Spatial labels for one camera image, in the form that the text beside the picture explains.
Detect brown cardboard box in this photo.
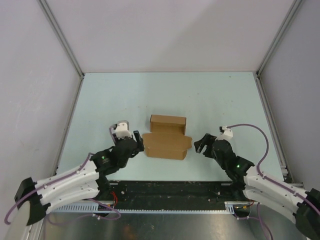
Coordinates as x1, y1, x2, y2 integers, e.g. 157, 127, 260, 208
142, 114, 192, 161

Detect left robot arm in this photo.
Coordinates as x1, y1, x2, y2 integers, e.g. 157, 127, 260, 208
14, 130, 144, 226

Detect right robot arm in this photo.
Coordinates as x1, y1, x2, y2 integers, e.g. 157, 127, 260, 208
194, 133, 320, 240

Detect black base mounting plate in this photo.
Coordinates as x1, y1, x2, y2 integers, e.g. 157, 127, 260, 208
109, 180, 248, 201

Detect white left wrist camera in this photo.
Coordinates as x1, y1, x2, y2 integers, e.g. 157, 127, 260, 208
114, 120, 132, 140

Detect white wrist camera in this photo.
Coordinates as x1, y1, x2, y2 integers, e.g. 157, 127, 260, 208
114, 120, 132, 140
215, 125, 233, 142

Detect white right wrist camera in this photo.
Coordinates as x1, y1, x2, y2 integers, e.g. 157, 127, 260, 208
215, 125, 233, 142

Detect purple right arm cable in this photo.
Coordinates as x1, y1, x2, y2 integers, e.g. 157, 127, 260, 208
227, 123, 320, 240

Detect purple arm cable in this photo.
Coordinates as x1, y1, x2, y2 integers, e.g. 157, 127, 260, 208
4, 124, 122, 225
227, 123, 320, 240

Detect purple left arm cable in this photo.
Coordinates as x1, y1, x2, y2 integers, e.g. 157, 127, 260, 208
4, 124, 122, 225

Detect grey slotted cable duct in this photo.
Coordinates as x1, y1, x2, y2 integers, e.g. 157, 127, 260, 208
51, 201, 252, 215

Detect aluminium frame rail left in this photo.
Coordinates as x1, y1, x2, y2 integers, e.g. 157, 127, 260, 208
37, 0, 84, 78

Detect aluminium frame rail right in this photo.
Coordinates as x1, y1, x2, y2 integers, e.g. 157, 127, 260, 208
256, 0, 305, 77

